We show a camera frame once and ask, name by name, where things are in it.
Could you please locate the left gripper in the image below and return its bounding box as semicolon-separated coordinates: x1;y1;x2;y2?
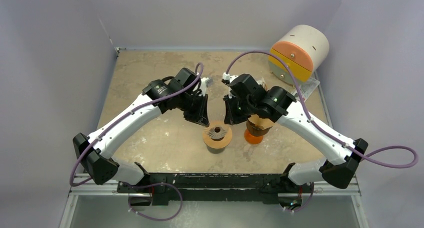
177;91;209;126

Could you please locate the clear glass dripper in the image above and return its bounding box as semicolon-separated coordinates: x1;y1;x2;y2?
205;122;230;141

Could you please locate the light bamboo dripper stand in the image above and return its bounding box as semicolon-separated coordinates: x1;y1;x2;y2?
202;121;233;148

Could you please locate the dark walnut dripper stand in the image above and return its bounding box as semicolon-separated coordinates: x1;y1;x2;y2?
247;127;270;137

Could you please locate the grey glass carafe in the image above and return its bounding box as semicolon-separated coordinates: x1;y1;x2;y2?
208;147;225;154

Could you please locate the orange glass carafe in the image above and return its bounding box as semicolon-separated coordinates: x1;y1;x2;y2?
244;129;264;145

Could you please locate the coffee paper filter box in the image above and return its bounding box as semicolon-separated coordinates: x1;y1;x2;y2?
256;77;268;91

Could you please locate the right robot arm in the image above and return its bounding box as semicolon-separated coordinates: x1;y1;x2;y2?
222;73;368;192

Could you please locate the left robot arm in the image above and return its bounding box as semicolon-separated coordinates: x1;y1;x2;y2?
72;68;213;193

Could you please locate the paper leaflet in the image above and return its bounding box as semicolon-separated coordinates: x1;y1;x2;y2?
299;77;320;101

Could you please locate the round drawer organizer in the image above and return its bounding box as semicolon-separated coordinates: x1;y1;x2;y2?
269;24;330;84

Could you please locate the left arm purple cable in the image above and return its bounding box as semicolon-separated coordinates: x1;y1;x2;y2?
68;62;205;188

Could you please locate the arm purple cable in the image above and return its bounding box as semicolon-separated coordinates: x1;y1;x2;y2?
68;62;205;188
225;50;420;169

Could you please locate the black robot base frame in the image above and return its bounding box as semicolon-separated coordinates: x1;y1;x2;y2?
117;170;314;209

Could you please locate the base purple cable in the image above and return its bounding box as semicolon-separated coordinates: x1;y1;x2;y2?
127;183;184;223

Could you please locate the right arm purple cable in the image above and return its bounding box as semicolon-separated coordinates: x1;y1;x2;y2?
225;50;420;169

